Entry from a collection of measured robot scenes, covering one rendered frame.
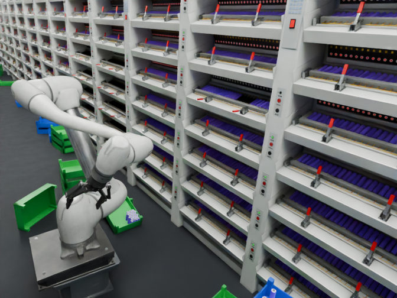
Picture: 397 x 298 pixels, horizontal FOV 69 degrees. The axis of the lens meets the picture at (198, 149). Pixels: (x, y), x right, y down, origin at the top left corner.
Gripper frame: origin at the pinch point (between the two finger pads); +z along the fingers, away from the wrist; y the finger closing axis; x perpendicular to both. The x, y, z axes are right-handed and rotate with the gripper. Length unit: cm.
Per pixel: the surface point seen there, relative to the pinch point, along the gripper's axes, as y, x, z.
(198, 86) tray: 58, 50, -53
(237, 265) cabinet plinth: 89, -36, 8
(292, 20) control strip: 41, 6, -110
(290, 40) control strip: 44, 3, -104
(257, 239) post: 76, -36, -23
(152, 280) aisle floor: 47, -25, 34
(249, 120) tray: 56, 2, -66
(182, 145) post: 62, 35, -18
